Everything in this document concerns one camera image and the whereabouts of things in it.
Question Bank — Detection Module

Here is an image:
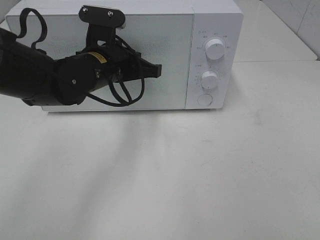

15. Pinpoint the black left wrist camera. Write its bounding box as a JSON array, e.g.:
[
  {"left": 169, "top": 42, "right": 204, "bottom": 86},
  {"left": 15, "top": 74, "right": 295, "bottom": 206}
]
[{"left": 78, "top": 5, "right": 126, "bottom": 28}]

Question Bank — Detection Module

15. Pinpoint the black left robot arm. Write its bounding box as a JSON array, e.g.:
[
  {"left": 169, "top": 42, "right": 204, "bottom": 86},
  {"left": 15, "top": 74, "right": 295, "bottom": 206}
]
[{"left": 0, "top": 29, "right": 162, "bottom": 107}]

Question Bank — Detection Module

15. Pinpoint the white lower microwave knob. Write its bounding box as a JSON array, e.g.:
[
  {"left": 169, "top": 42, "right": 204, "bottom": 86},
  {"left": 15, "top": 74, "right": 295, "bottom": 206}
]
[{"left": 200, "top": 71, "right": 219, "bottom": 90}]

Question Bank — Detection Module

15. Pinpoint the white round door button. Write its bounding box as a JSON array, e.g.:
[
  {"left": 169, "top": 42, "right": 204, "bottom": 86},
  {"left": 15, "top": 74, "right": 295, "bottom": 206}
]
[{"left": 197, "top": 93, "right": 213, "bottom": 107}]

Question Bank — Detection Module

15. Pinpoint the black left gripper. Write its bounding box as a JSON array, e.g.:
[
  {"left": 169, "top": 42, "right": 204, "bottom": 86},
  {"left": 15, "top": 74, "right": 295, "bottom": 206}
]
[{"left": 76, "top": 23, "right": 162, "bottom": 83}]

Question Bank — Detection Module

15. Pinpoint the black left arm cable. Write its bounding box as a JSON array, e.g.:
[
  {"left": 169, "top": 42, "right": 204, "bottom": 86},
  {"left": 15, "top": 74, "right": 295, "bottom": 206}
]
[{"left": 16, "top": 7, "right": 146, "bottom": 107}]

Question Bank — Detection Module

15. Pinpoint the white upper microwave knob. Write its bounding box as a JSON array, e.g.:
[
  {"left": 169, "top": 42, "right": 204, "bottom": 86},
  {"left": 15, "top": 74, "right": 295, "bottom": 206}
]
[{"left": 204, "top": 37, "right": 226, "bottom": 60}]

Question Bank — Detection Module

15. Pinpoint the white microwave knob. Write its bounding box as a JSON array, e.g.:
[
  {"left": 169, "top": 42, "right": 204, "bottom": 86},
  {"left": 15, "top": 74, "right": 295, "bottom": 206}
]
[
  {"left": 204, "top": 37, "right": 226, "bottom": 60},
  {"left": 200, "top": 71, "right": 219, "bottom": 90}
]

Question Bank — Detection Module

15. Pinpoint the white microwave oven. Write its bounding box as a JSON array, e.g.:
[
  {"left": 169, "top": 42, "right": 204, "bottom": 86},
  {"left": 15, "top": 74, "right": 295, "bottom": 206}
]
[{"left": 0, "top": 0, "right": 244, "bottom": 110}]

